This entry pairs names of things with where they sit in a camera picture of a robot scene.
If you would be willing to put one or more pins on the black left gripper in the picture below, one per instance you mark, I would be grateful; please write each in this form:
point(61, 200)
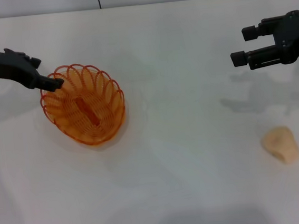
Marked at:
point(10, 67)

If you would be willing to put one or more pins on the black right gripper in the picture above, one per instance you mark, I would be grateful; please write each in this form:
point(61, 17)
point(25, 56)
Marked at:
point(294, 37)

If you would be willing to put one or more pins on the orange woven plastic basket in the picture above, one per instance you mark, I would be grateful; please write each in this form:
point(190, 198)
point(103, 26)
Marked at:
point(85, 110)

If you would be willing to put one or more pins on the beige bread piece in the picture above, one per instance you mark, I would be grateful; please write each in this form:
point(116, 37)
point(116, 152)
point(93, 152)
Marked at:
point(281, 144)

